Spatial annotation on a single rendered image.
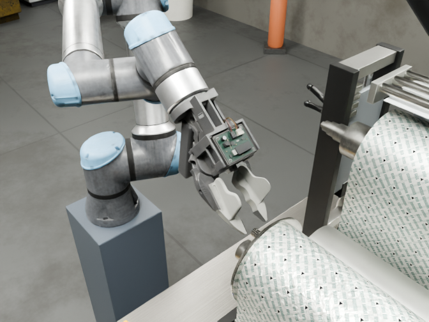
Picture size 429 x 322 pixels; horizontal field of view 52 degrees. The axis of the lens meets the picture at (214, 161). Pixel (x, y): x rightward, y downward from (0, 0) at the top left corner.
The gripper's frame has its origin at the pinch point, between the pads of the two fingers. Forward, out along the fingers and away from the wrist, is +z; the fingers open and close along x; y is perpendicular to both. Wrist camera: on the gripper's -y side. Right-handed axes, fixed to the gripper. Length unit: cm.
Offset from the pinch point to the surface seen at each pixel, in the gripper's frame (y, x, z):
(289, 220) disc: 6.4, 2.0, 2.6
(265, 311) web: 4.8, -7.8, 10.9
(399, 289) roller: 10.1, 10.1, 18.8
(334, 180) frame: -7.0, 26.3, 2.7
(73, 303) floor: -166, -4, 2
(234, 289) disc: 1.2, -8.5, 6.9
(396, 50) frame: 10.4, 39.8, -12.8
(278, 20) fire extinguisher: -232, 285, -130
